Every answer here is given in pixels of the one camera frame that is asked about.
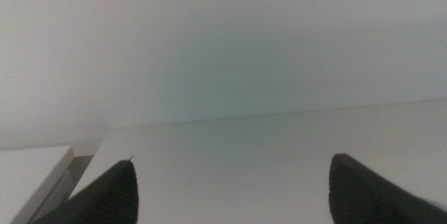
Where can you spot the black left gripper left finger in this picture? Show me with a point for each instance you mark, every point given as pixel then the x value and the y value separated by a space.
pixel 108 196

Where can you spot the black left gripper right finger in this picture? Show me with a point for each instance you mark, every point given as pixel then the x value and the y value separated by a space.
pixel 363 199

